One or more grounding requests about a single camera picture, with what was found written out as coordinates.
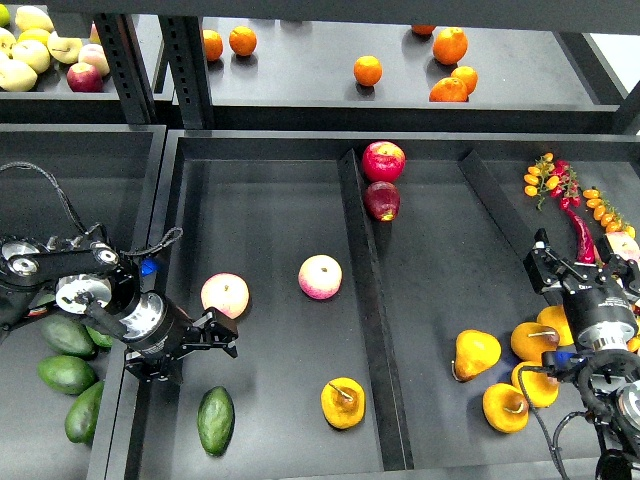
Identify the pink apple left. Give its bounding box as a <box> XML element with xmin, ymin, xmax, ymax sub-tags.
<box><xmin>200</xmin><ymin>272</ymin><xmax>250</xmax><ymax>319</ymax></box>

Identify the black centre divided tray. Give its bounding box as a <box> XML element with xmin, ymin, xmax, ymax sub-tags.
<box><xmin>107</xmin><ymin>132</ymin><xmax>639</xmax><ymax>479</ymax></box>

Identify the pink apple centre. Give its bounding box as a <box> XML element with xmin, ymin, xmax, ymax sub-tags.
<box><xmin>298</xmin><ymin>254</ymin><xmax>342</xmax><ymax>300</ymax></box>

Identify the black upper shelf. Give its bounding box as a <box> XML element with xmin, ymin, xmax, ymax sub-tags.
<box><xmin>1</xmin><ymin>1</ymin><xmax>639</xmax><ymax>135</ymax></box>

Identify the orange cherry tomato vine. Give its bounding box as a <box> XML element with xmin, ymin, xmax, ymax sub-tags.
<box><xmin>582</xmin><ymin>187</ymin><xmax>636</xmax><ymax>239</ymax></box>

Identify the red chili pepper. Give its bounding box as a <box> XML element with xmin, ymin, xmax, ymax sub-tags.
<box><xmin>565</xmin><ymin>209</ymin><xmax>596</xmax><ymax>264</ymax></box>

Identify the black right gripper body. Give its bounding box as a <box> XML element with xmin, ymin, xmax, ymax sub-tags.
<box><xmin>562</xmin><ymin>282</ymin><xmax>639</xmax><ymax>348</ymax></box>

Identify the large orange on shelf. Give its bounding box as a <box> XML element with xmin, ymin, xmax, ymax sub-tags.
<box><xmin>432</xmin><ymin>27</ymin><xmax>468</xmax><ymax>65</ymax></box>

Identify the bright red apple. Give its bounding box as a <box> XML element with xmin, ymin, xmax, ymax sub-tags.
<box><xmin>362</xmin><ymin>141</ymin><xmax>406</xmax><ymax>183</ymax></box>

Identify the orange on shelf left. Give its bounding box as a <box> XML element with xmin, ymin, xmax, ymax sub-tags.
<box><xmin>202</xmin><ymin>29</ymin><xmax>224</xmax><ymax>62</ymax></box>

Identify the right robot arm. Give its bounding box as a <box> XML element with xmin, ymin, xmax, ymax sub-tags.
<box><xmin>524</xmin><ymin>229</ymin><xmax>639</xmax><ymax>479</ymax></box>

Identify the pink apple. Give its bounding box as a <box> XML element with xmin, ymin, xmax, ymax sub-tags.
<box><xmin>604</xmin><ymin>231</ymin><xmax>640</xmax><ymax>261</ymax></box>
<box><xmin>298</xmin><ymin>254</ymin><xmax>342</xmax><ymax>300</ymax></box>
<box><xmin>200</xmin><ymin>272</ymin><xmax>250</xmax><ymax>319</ymax></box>

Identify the orange on shelf front right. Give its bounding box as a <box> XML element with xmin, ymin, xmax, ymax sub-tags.
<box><xmin>429</xmin><ymin>77</ymin><xmax>468</xmax><ymax>102</ymax></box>

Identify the yellow pear middle right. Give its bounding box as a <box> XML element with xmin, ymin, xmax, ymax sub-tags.
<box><xmin>511</xmin><ymin>361</ymin><xmax>560</xmax><ymax>408</ymax></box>

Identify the pink apple far right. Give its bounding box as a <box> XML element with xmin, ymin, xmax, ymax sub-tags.
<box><xmin>604</xmin><ymin>231</ymin><xmax>640</xmax><ymax>261</ymax></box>

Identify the pink peach on shelf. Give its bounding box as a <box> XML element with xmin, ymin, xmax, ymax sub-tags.
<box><xmin>78</xmin><ymin>43</ymin><xmax>110</xmax><ymax>77</ymax></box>

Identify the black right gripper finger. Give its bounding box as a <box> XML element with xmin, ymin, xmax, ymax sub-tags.
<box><xmin>596</xmin><ymin>235</ymin><xmax>639</xmax><ymax>303</ymax></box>
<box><xmin>523</xmin><ymin>228</ymin><xmax>585</xmax><ymax>295</ymax></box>

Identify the orange on shelf centre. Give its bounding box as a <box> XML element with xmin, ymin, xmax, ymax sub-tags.
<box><xmin>353</xmin><ymin>55</ymin><xmax>383</xmax><ymax>87</ymax></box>

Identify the cherry tomato bunch top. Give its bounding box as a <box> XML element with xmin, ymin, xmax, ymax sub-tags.
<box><xmin>523</xmin><ymin>152</ymin><xmax>582</xmax><ymax>211</ymax></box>

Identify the pale yellow apple on shelf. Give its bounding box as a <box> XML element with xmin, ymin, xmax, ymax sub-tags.
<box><xmin>47</xmin><ymin>31</ymin><xmax>83</xmax><ymax>65</ymax></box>

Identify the dark red apple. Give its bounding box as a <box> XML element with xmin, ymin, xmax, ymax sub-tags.
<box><xmin>363</xmin><ymin>181</ymin><xmax>400</xmax><ymax>222</ymax></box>

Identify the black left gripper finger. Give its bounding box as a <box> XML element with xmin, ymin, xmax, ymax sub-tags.
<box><xmin>182</xmin><ymin>307</ymin><xmax>239</xmax><ymax>358</ymax></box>
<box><xmin>124</xmin><ymin>348</ymin><xmax>187</xmax><ymax>385</ymax></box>

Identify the black left tray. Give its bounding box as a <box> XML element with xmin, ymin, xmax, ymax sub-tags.
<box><xmin>1</xmin><ymin>125</ymin><xmax>166</xmax><ymax>479</ymax></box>

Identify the yellow pear front right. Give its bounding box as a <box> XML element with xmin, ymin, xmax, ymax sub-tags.
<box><xmin>482</xmin><ymin>383</ymin><xmax>529</xmax><ymax>434</ymax></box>

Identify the green avocado front left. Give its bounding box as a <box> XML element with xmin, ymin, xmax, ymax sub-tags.
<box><xmin>64</xmin><ymin>381</ymin><xmax>104</xmax><ymax>444</ymax></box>

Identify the dark green avocado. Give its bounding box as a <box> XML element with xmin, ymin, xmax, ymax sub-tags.
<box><xmin>196</xmin><ymin>386</ymin><xmax>235</xmax><ymax>457</ymax></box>

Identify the yellow pear upper right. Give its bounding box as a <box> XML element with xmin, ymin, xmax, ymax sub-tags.
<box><xmin>510</xmin><ymin>322</ymin><xmax>560</xmax><ymax>363</ymax></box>

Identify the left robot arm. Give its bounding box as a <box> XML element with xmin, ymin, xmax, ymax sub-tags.
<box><xmin>1</xmin><ymin>161</ymin><xmax>238</xmax><ymax>384</ymax></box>

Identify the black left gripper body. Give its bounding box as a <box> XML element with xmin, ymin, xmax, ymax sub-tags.
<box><xmin>122</xmin><ymin>294</ymin><xmax>194</xmax><ymax>358</ymax></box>

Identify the yellow pear with stem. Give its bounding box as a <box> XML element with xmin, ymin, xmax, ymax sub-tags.
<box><xmin>320</xmin><ymin>377</ymin><xmax>366</xmax><ymax>430</ymax></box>

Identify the green avocado left bin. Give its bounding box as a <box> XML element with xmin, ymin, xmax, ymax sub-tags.
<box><xmin>37</xmin><ymin>355</ymin><xmax>98</xmax><ymax>395</ymax></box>

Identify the red apple on shelf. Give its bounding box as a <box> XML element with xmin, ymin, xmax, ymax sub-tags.
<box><xmin>66</xmin><ymin>62</ymin><xmax>103</xmax><ymax>93</ymax></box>

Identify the black metal shelf post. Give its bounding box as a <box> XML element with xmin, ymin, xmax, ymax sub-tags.
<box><xmin>158</xmin><ymin>15</ymin><xmax>215</xmax><ymax>130</ymax></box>

